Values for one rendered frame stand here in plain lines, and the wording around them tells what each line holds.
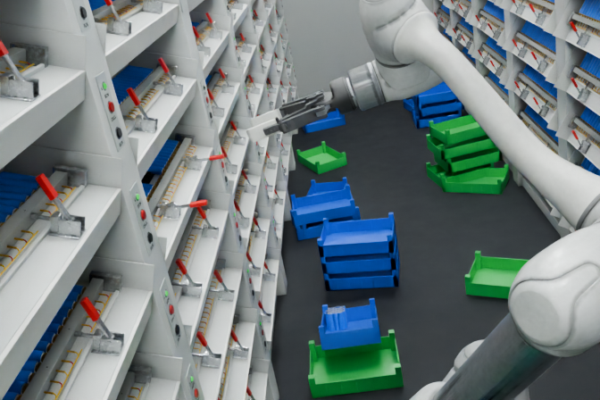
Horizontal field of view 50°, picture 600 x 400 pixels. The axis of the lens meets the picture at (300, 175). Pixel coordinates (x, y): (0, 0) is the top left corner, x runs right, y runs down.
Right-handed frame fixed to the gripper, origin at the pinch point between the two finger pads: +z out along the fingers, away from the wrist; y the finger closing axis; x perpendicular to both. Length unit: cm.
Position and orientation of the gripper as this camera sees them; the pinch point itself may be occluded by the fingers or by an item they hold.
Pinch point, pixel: (262, 126)
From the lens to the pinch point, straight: 138.5
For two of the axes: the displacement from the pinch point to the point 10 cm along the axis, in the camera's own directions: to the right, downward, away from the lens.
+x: -3.7, -8.6, -3.5
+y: 0.2, -3.8, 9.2
